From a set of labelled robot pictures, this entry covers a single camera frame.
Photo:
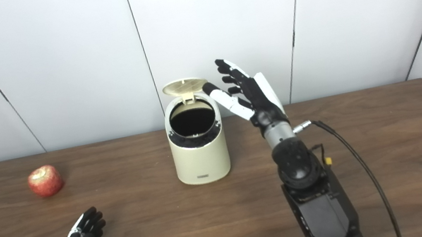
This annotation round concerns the red apple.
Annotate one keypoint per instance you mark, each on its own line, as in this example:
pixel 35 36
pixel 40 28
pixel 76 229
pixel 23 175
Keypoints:
pixel 45 181

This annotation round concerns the round cream bin lid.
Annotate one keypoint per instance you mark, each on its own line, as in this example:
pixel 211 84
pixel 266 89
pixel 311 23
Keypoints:
pixel 184 86

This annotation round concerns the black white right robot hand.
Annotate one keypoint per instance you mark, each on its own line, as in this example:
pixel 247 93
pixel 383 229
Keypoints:
pixel 257 94

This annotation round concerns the cream-colored bin body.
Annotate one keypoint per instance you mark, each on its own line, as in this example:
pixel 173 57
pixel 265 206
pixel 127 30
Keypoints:
pixel 200 162

